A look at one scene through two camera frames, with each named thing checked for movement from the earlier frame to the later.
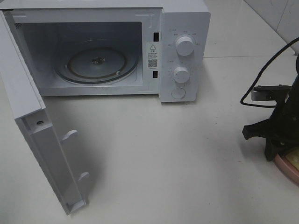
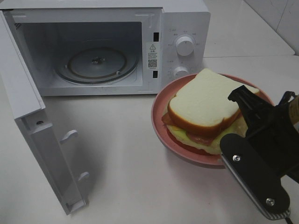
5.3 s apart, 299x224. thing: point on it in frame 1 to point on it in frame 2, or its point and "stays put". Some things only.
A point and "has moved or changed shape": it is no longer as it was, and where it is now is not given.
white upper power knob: (185, 45) stays put
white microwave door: (18, 91) stays put
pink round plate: (287, 168) has moved or changed shape
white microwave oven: (113, 47) stays put
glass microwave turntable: (93, 62) stays put
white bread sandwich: (293, 156) has moved or changed shape
